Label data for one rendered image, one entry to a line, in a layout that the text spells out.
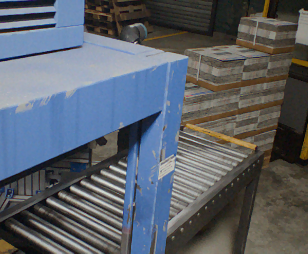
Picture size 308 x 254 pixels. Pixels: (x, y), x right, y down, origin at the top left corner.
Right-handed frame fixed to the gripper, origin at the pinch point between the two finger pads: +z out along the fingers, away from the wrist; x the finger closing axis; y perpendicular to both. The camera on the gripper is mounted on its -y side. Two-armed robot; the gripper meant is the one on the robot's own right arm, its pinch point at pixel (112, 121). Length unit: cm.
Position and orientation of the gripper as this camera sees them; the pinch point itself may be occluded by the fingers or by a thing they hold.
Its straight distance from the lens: 222.6
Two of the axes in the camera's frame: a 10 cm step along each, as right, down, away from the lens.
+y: -2.2, -9.6, -1.6
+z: 5.7, -2.6, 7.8
